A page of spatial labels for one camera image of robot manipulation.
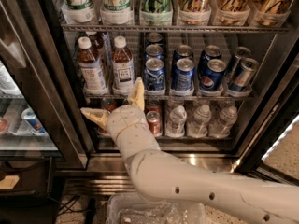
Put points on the front pepsi logo can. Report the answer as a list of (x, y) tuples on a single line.
[(212, 75)]

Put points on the right open fridge door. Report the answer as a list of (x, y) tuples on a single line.
[(269, 150)]

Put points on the upper wire shelf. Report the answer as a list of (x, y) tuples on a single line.
[(174, 28)]

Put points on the front blue pepsi can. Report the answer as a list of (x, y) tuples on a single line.
[(182, 75)]

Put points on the white green tall can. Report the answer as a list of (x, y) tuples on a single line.
[(80, 11)]

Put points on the tea bottle white label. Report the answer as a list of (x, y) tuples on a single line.
[(123, 65)]

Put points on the front right orange can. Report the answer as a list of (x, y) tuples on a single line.
[(154, 122)]

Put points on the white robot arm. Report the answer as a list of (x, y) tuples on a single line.
[(159, 176)]

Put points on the rear tea bottle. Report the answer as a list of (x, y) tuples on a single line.
[(103, 44)]

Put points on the rear left orange can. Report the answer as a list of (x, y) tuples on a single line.
[(108, 104)]

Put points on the middle wire shelf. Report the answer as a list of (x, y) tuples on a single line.
[(168, 97)]

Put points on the pepsi logo can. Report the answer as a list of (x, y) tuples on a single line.
[(212, 75), (208, 53)]

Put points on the middle clear water bottle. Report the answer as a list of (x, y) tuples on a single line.
[(197, 125)]

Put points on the gold tall can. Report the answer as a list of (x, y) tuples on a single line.
[(190, 10), (268, 13), (230, 12)]

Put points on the white orange tall can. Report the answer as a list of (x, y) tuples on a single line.
[(116, 12)]

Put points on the wire shelf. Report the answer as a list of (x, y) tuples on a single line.
[(174, 28), (168, 97)]

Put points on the front blue patterned can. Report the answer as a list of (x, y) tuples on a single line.
[(154, 74)]

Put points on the gold tall can middle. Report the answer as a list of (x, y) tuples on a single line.
[(230, 12)]

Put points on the left glass fridge door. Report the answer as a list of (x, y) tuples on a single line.
[(35, 53)]

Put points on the clear water bottle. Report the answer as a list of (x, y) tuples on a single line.
[(176, 121), (197, 125), (221, 126)]

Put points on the clear plastic bin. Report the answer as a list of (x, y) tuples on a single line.
[(130, 205)]

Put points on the left front tea bottle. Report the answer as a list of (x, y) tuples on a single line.
[(89, 61)]

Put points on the rear pepsi logo can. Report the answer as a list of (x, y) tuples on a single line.
[(208, 53)]

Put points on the gold tall can left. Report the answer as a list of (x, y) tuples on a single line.
[(190, 10)]

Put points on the silver blue can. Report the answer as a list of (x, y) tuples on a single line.
[(238, 54), (243, 74)]

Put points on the rear dark can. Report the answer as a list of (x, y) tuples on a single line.
[(154, 39)]

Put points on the rear blue pepsi can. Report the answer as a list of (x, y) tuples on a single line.
[(182, 51)]

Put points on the gold tall can right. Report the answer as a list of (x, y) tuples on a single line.
[(268, 13)]

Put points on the left clear water bottle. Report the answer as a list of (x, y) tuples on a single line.
[(176, 121)]

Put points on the rear silver blue can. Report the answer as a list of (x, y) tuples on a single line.
[(238, 54)]

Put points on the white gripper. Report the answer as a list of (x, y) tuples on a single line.
[(126, 118)]

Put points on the right clear water bottle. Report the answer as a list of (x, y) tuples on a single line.
[(221, 126)]

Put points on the blue patterned can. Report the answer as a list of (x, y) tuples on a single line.
[(154, 74), (154, 51)]

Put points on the blue pepsi can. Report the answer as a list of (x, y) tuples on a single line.
[(182, 75), (182, 51)]

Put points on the rear right orange can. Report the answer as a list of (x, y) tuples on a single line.
[(153, 105)]

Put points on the front silver blue can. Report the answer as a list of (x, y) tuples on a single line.
[(243, 74)]

